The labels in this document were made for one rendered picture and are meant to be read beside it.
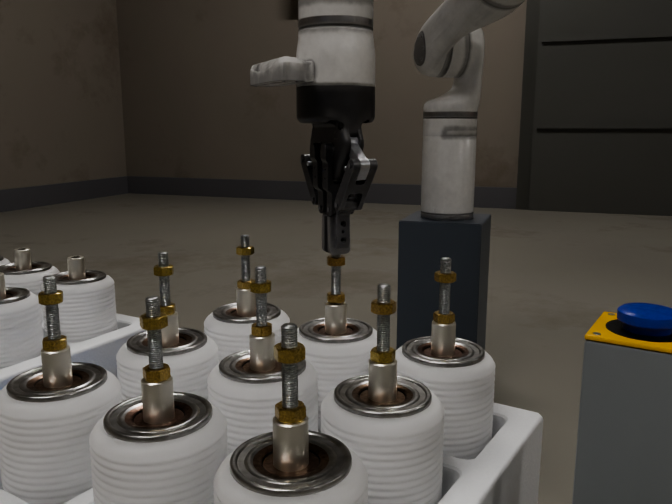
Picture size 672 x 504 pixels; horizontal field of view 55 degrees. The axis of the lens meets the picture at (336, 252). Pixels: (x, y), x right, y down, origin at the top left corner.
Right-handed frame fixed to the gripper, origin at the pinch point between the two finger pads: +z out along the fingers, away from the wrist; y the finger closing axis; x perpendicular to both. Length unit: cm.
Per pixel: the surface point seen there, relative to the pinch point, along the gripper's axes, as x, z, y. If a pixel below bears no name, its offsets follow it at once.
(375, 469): 6.3, 13.7, -20.1
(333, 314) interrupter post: 0.7, 8.0, -0.9
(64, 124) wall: 7, -12, 377
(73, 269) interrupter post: 22.8, 8.6, 35.4
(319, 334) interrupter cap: 2.4, 9.8, -1.2
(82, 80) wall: -7, -39, 390
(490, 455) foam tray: -6.7, 17.2, -16.8
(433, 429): 1.8, 11.4, -20.5
